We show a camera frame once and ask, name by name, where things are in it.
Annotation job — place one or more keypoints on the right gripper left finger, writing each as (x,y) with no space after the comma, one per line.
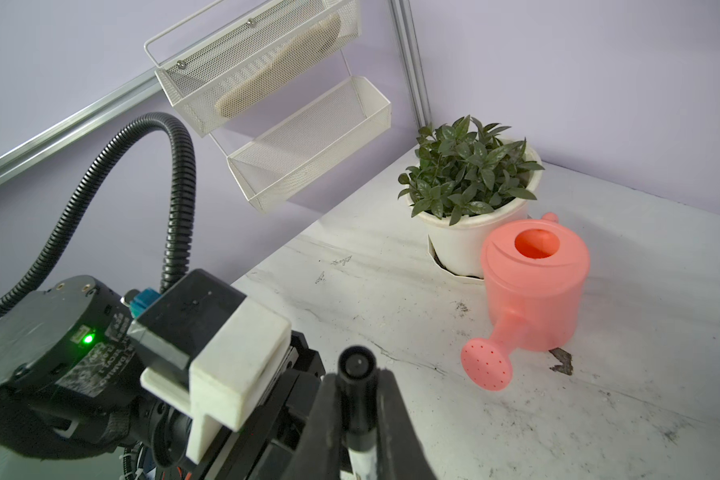
(318,454)

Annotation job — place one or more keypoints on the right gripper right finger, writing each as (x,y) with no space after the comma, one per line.
(399,451)

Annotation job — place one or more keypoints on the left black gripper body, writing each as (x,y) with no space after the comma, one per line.
(261,449)

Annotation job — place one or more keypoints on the white marker black tip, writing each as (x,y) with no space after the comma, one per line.
(357,384)

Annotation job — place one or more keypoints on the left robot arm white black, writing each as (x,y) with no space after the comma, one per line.
(69,376)

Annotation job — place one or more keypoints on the pink watering can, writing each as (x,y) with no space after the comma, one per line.
(534,272)

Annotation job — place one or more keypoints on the white lower mesh shelf bin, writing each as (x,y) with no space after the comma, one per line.
(285,159)

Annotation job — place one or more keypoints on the white mesh shelf bin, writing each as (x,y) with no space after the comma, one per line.
(285,159)
(195,79)

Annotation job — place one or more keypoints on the potted green plant white pot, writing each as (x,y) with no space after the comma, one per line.
(469,179)

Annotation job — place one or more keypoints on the beige glove in shelf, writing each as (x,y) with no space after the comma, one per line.
(298,55)

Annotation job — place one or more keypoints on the white upper mesh shelf bin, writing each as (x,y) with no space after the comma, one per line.
(195,79)

